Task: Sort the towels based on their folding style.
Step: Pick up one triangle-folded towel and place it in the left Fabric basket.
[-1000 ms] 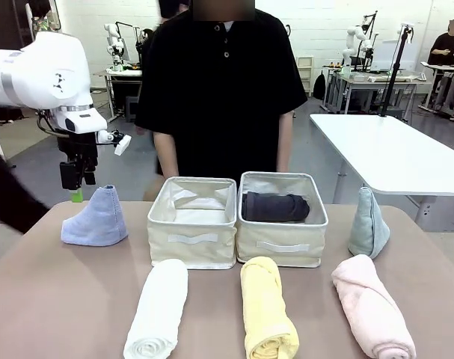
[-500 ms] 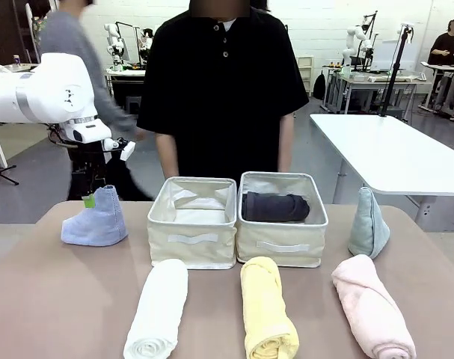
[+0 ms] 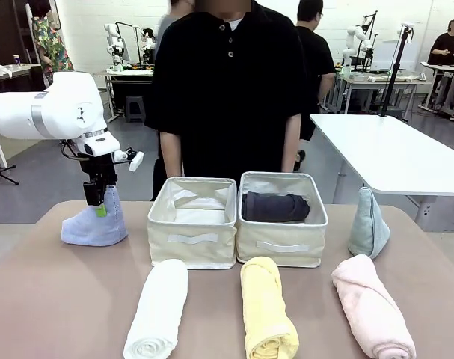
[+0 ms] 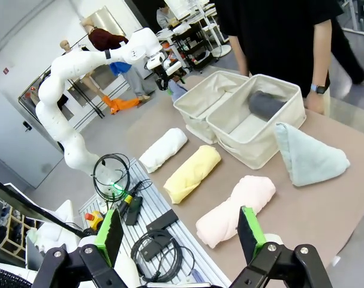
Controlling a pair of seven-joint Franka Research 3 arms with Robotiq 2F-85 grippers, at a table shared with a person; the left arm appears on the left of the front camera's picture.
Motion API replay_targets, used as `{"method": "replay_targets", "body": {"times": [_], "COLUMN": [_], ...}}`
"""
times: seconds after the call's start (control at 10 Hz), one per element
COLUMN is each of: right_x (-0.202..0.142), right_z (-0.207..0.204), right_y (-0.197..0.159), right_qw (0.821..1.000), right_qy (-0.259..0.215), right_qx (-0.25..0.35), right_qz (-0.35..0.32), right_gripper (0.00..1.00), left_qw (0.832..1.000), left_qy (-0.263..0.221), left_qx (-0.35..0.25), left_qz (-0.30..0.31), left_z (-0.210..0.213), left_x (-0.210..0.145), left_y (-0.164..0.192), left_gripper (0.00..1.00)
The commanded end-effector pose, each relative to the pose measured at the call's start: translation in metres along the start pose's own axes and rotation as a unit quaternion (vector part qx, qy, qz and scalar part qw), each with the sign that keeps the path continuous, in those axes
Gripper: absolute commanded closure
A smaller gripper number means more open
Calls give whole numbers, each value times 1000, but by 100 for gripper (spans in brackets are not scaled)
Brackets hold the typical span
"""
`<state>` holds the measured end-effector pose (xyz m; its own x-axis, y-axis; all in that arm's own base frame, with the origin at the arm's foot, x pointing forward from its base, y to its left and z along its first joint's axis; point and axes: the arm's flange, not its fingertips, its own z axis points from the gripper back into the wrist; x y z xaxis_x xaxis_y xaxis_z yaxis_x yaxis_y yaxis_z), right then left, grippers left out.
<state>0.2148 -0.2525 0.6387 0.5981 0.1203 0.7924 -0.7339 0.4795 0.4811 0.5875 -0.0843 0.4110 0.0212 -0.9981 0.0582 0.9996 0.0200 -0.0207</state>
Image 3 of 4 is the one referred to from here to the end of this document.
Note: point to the cream bin with cone towels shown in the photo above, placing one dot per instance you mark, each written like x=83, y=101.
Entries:
x=191, y=243

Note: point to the person's left forearm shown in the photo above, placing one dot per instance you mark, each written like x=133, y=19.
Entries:
x=291, y=146

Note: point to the pink towel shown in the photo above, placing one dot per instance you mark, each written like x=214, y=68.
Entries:
x=368, y=306

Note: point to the background work table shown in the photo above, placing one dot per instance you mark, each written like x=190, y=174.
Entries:
x=376, y=80
x=127, y=75

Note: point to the person in floral shirt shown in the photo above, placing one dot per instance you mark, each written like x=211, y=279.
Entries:
x=52, y=41

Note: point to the dark grey rolled towel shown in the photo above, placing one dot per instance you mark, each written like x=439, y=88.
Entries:
x=275, y=207

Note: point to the white side table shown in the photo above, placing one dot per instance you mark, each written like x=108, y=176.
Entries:
x=387, y=149

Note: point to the seated person in black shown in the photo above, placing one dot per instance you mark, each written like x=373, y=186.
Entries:
x=443, y=46

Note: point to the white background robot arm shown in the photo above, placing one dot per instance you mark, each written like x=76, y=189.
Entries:
x=147, y=43
x=114, y=45
x=355, y=43

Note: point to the person in black shirt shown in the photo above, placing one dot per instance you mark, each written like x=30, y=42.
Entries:
x=226, y=93

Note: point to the grey plastic stool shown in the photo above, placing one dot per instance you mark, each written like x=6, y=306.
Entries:
x=135, y=108

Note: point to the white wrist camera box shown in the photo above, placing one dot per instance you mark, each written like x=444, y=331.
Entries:
x=136, y=161

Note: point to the person's right forearm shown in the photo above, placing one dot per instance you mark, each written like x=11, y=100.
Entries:
x=171, y=153

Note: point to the cream bin with rolled towels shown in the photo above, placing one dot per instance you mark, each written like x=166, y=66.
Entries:
x=282, y=247

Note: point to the bystander in grey shirt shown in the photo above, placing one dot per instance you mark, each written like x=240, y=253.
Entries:
x=165, y=26

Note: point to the black tripod pole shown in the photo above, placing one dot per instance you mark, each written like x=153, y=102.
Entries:
x=395, y=71

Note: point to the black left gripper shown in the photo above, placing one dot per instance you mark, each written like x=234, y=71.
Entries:
x=97, y=168

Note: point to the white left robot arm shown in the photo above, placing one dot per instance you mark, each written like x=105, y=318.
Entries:
x=62, y=104

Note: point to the bystander in black t-shirt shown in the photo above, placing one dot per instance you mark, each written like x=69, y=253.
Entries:
x=318, y=60

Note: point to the blue cone towel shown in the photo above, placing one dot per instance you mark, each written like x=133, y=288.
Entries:
x=95, y=232

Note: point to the black floor tripod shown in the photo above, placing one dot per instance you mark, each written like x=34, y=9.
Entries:
x=2, y=172

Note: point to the white towel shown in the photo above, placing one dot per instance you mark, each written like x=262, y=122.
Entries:
x=159, y=306

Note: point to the grey-green cone towel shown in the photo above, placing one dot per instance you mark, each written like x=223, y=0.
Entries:
x=367, y=228

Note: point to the yellow towel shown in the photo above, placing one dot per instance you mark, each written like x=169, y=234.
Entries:
x=266, y=303

